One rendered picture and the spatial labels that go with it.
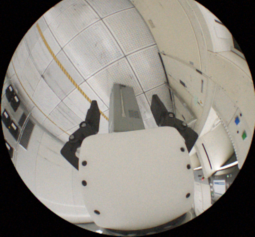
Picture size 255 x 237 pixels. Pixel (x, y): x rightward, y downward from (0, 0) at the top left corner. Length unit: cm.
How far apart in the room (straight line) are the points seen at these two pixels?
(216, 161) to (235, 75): 94
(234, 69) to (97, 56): 120
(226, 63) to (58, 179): 316
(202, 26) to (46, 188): 321
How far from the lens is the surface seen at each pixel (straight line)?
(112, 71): 117
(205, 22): 49
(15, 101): 243
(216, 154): 120
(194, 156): 260
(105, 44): 112
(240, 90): 47
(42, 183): 270
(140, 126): 75
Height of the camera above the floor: 111
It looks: 47 degrees down
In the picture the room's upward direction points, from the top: 170 degrees clockwise
